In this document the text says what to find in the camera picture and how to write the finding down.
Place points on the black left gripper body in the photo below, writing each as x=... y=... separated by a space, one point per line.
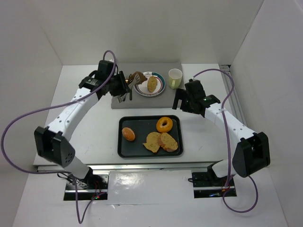
x=123 y=83

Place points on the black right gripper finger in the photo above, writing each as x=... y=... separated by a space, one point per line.
x=179 y=94
x=183 y=105

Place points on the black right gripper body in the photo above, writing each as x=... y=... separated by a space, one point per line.
x=181 y=100

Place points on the metal food tongs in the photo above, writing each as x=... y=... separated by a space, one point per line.
x=129 y=87

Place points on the dark brown bread piece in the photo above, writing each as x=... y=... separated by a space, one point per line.
x=141 y=79

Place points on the small orange bun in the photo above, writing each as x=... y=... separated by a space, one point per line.
x=128 y=134

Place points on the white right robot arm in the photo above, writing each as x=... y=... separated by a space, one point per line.
x=249 y=150

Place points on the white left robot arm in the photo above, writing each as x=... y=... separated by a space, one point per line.
x=53 y=141

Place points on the crusted seeded bread slice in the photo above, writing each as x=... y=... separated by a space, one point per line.
x=167 y=142

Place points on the large seeded bread slice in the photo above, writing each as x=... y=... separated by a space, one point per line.
x=152 y=142

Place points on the pale green mug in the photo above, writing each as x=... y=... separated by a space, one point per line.
x=175 y=78

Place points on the white plate with teal rim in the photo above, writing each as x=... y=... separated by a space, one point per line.
x=143 y=90

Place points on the orange glazed donut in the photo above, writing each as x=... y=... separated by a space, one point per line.
x=164 y=124

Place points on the black baking tray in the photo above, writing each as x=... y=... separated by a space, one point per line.
x=142 y=126

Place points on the aluminium rail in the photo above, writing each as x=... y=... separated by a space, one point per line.
x=152 y=166

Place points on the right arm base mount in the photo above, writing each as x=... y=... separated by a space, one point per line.
x=205 y=187

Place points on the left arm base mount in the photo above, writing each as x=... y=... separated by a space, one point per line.
x=96 y=190

